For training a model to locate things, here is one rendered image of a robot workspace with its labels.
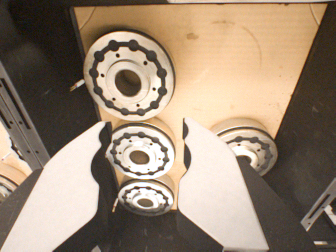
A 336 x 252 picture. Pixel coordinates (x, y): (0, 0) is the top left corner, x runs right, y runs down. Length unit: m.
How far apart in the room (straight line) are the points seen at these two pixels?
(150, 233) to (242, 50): 0.35
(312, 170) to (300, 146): 0.03
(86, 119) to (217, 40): 0.19
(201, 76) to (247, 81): 0.06
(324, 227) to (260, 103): 1.73
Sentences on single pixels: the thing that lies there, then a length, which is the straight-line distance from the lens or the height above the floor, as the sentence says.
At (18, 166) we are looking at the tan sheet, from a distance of 0.45.
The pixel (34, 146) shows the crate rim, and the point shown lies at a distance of 0.20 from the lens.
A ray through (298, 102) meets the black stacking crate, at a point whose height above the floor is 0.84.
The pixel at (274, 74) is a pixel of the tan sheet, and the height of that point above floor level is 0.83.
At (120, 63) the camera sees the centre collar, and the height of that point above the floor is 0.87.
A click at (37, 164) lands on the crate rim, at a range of 0.22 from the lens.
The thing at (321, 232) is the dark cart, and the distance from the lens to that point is 1.90.
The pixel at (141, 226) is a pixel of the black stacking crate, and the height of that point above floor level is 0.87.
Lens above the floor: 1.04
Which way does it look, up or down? 57 degrees down
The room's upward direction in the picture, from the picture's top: 173 degrees counter-clockwise
